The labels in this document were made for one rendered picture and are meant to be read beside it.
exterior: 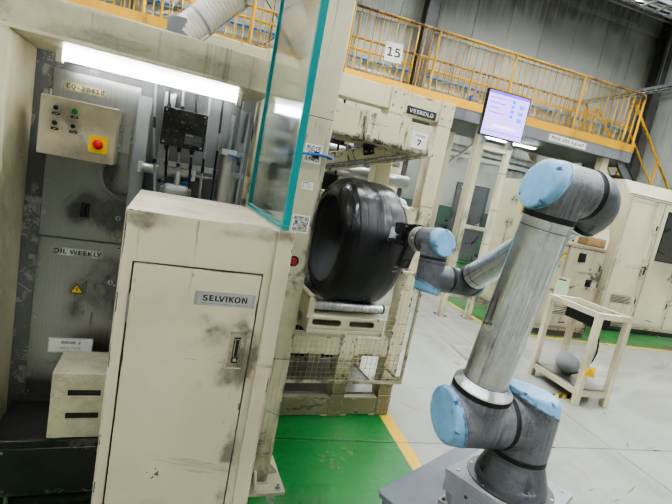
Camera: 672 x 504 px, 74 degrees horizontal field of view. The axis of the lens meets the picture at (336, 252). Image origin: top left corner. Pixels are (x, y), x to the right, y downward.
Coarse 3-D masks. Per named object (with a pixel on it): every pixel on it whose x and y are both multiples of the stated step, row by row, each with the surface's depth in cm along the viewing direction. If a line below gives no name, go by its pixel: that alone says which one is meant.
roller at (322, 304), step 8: (320, 304) 186; (328, 304) 187; (336, 304) 189; (344, 304) 190; (352, 304) 192; (360, 304) 194; (368, 304) 195; (376, 304) 197; (360, 312) 194; (368, 312) 195; (376, 312) 196
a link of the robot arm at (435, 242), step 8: (416, 232) 153; (424, 232) 148; (432, 232) 144; (440, 232) 143; (448, 232) 144; (416, 240) 151; (424, 240) 147; (432, 240) 142; (440, 240) 142; (448, 240) 144; (416, 248) 153; (424, 248) 146; (432, 248) 143; (440, 248) 142; (448, 248) 144; (432, 256) 144; (440, 256) 143
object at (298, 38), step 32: (288, 0) 143; (320, 0) 108; (288, 32) 137; (320, 32) 106; (288, 64) 131; (288, 96) 126; (288, 128) 122; (256, 160) 160; (288, 160) 117; (256, 192) 153; (288, 192) 111; (288, 224) 113
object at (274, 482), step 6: (276, 468) 215; (270, 474) 210; (276, 474) 211; (270, 480) 206; (276, 480) 207; (252, 486) 200; (258, 486) 201; (264, 486) 201; (270, 486) 202; (276, 486) 201; (282, 486) 204; (252, 492) 196; (258, 492) 197; (264, 492) 198; (270, 492) 198; (276, 492) 199; (282, 492) 200
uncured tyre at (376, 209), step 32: (352, 192) 182; (384, 192) 188; (320, 224) 223; (352, 224) 176; (384, 224) 178; (320, 256) 223; (352, 256) 175; (384, 256) 178; (320, 288) 195; (352, 288) 182; (384, 288) 186
